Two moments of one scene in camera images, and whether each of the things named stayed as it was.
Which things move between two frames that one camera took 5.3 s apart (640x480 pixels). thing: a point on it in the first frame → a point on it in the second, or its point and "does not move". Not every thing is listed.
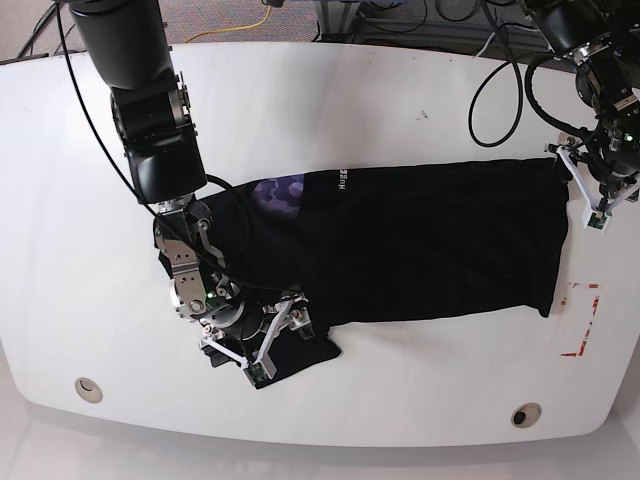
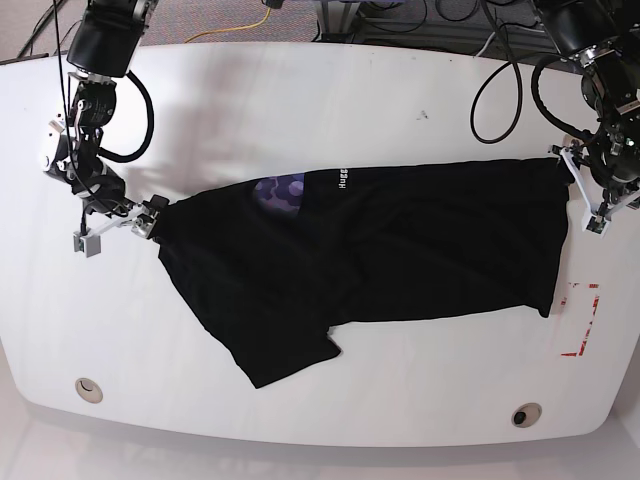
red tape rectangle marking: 563,301 does not move
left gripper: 245,333 → 143,218
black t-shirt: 471,236 does not move
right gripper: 591,184 does not move
